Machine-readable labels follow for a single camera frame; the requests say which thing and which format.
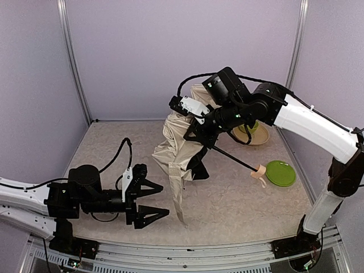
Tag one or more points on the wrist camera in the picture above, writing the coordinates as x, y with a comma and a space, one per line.
186, 105
127, 178

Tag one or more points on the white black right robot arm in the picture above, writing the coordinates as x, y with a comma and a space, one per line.
276, 105

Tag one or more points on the beige folding umbrella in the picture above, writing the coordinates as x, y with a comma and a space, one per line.
181, 160

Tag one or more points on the left corner aluminium post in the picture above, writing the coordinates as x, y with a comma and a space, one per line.
63, 15

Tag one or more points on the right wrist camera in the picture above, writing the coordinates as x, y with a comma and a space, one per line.
186, 105

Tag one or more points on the green flat plate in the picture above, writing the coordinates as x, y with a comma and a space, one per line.
280, 173

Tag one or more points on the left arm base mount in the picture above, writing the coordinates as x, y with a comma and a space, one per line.
79, 247

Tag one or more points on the right corner aluminium post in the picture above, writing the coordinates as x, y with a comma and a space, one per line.
299, 36

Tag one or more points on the green plastic bowl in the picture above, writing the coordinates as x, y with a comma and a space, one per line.
248, 129

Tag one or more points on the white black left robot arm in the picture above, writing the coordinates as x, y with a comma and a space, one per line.
46, 209

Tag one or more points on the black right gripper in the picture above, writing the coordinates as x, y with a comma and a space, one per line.
205, 132

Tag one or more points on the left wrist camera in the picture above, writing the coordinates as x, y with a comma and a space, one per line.
127, 178

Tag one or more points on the beige round plate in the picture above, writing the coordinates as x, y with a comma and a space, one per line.
259, 137

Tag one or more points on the corner aluminium post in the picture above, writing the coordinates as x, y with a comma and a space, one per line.
299, 36
63, 15

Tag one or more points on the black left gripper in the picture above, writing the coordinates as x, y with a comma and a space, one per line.
132, 199

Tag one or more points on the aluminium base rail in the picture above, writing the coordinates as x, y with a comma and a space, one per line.
128, 257

